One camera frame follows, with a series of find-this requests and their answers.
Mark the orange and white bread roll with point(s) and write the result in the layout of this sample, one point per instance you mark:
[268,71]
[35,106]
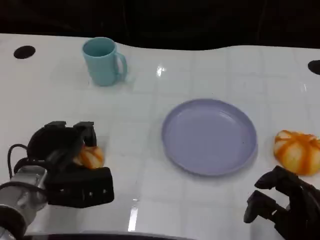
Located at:
[297,152]
[92,157]

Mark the lilac plate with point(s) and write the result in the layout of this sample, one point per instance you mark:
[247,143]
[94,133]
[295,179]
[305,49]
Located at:
[210,137]

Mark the black table grommet hole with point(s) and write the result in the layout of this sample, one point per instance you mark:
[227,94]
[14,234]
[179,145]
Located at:
[24,52]
[315,67]

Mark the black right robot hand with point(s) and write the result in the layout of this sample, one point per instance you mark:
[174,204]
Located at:
[302,207]

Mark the pale green mug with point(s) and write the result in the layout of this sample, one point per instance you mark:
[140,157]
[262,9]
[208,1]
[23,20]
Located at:
[100,65]

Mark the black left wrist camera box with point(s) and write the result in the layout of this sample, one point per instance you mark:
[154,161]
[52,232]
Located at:
[80,187]

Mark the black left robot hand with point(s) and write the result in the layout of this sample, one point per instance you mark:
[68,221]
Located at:
[55,142]

